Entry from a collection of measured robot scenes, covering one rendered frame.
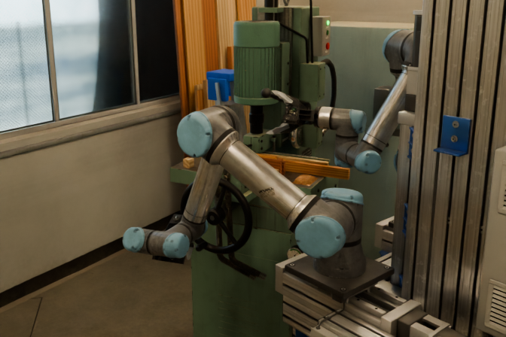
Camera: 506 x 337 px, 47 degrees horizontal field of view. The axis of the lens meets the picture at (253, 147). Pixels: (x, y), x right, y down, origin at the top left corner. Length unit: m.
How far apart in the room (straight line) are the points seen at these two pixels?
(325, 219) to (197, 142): 0.39
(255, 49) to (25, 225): 1.67
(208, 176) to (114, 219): 1.98
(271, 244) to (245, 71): 0.66
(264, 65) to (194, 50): 1.64
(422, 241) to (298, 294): 0.40
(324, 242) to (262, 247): 0.80
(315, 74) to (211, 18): 1.74
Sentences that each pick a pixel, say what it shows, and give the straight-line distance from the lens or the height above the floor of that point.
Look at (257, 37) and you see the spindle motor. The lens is 2.16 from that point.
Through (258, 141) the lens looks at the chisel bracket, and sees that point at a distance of 2.26.
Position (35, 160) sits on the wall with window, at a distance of 3.23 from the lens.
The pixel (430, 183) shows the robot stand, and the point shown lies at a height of 1.09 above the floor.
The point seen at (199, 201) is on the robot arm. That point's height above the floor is 0.96.
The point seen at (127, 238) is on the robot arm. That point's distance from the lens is 1.82.
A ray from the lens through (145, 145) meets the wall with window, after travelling 3.76.
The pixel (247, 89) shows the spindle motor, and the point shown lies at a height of 1.22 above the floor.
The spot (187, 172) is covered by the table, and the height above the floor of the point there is 0.89.
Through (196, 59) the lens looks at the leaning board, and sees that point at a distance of 3.81.
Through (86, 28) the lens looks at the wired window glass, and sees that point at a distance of 3.46.
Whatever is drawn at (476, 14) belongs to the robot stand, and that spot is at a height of 1.53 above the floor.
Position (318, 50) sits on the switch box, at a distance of 2.45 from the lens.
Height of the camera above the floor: 1.58
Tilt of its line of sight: 15 degrees down
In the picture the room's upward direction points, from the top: straight up
